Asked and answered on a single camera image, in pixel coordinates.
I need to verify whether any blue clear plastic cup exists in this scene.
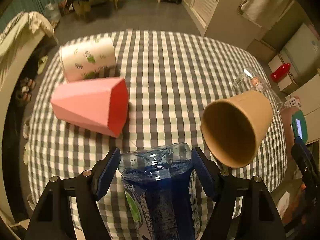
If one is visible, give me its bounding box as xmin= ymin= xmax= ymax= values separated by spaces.
xmin=118 ymin=142 xmax=200 ymax=239

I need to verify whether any brown paper cup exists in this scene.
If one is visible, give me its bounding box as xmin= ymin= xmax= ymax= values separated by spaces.
xmin=201 ymin=90 xmax=273 ymax=168

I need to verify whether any pink faceted cup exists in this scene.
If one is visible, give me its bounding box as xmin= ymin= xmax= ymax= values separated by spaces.
xmin=50 ymin=77 xmax=129 ymax=138

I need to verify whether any clear glass cup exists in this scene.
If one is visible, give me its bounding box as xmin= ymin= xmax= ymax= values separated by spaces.
xmin=232 ymin=67 xmax=283 ymax=116

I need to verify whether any white floral paper cup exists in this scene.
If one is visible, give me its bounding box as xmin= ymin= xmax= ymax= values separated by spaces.
xmin=59 ymin=36 xmax=116 ymax=82

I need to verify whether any white slipper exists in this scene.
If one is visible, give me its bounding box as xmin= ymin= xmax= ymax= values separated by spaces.
xmin=22 ymin=116 xmax=31 ymax=140

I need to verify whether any green phone device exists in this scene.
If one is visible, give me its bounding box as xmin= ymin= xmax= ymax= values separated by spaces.
xmin=291 ymin=110 xmax=308 ymax=143

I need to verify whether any sneaker with red trim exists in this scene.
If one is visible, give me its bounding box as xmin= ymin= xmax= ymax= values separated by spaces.
xmin=16 ymin=86 xmax=31 ymax=104

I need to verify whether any red bottle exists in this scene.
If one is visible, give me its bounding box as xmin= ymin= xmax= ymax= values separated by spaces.
xmin=270 ymin=63 xmax=291 ymax=83

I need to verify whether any green slipper far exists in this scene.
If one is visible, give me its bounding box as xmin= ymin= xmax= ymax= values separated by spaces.
xmin=37 ymin=55 xmax=48 ymax=75

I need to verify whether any checkered tablecloth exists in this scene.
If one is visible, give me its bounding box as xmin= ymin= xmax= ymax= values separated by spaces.
xmin=26 ymin=29 xmax=288 ymax=240

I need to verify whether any white small fridge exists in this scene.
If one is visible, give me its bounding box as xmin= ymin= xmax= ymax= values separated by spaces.
xmin=280 ymin=23 xmax=319 ymax=83

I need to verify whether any bed with beige bedding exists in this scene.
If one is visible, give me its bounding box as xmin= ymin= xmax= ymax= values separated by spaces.
xmin=0 ymin=11 xmax=56 ymax=221

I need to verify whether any clear water jug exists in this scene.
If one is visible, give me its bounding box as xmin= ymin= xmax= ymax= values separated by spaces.
xmin=44 ymin=3 xmax=61 ymax=28

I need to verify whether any hanging white towel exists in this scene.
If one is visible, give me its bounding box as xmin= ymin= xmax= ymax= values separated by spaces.
xmin=240 ymin=0 xmax=293 ymax=29

